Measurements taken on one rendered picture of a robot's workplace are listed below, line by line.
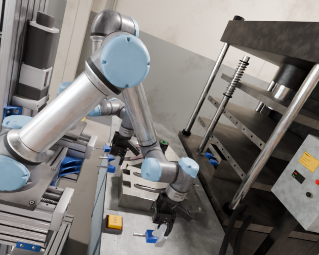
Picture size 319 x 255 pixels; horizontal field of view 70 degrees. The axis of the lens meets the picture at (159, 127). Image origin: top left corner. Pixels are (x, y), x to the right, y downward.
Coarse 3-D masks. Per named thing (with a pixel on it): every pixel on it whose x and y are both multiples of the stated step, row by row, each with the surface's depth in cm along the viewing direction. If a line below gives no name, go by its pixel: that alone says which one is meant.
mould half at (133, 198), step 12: (132, 168) 139; (120, 180) 132; (132, 180) 128; (144, 180) 133; (120, 192) 123; (132, 192) 119; (144, 192) 123; (192, 192) 145; (120, 204) 118; (132, 204) 120; (144, 204) 121; (192, 204) 134; (180, 216) 129; (192, 216) 130; (204, 216) 131
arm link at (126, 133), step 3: (120, 126) 114; (120, 129) 113; (123, 129) 112; (126, 129) 120; (120, 132) 113; (123, 132) 112; (126, 132) 113; (129, 132) 113; (132, 132) 114; (123, 135) 113; (126, 135) 113; (129, 135) 114; (132, 135) 116
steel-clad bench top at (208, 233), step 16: (112, 128) 199; (160, 128) 241; (176, 144) 218; (112, 176) 140; (112, 192) 127; (112, 208) 116; (128, 208) 120; (208, 208) 146; (128, 224) 111; (144, 224) 115; (176, 224) 123; (192, 224) 128; (208, 224) 133; (112, 240) 100; (128, 240) 103; (144, 240) 106; (176, 240) 113; (192, 240) 117; (208, 240) 121
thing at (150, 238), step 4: (156, 228) 95; (148, 232) 92; (140, 236) 91; (144, 236) 92; (148, 236) 91; (152, 236) 91; (148, 240) 91; (152, 240) 91; (156, 240) 92; (164, 240) 92; (156, 244) 92; (160, 244) 92
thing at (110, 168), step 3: (99, 165) 122; (108, 165) 123; (111, 165) 124; (108, 168) 121; (111, 168) 122; (114, 168) 122; (120, 168) 122; (108, 171) 122; (111, 171) 122; (114, 171) 123; (117, 171) 123; (120, 171) 123; (114, 174) 123; (117, 174) 124; (120, 174) 124
